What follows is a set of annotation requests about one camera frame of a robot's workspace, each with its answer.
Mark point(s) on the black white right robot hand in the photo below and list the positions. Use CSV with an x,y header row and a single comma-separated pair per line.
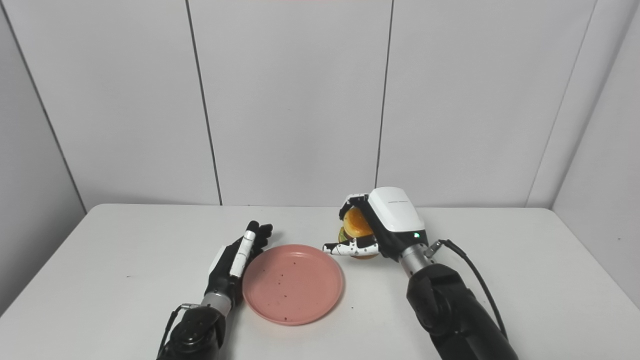
x,y
395,220

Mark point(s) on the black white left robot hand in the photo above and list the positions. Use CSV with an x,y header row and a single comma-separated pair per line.
x,y
225,280

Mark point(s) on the toy hamburger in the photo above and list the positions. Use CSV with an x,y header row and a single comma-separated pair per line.
x,y
356,225

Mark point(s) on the pink round plate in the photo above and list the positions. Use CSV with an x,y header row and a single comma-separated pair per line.
x,y
292,285

